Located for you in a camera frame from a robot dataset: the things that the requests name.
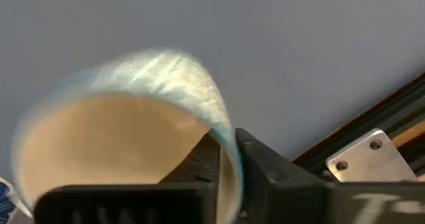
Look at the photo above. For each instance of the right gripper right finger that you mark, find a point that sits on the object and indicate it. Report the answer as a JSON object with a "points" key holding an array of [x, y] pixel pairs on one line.
{"points": [[299, 200]]}

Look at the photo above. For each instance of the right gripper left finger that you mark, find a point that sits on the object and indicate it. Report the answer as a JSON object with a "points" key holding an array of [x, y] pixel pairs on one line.
{"points": [[133, 204]]}

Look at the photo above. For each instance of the metal bracket plate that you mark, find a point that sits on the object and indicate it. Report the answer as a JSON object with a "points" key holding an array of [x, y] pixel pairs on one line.
{"points": [[368, 161]]}

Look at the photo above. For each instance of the black table edge rail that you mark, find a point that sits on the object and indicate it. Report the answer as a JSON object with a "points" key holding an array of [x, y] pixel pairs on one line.
{"points": [[382, 114]]}

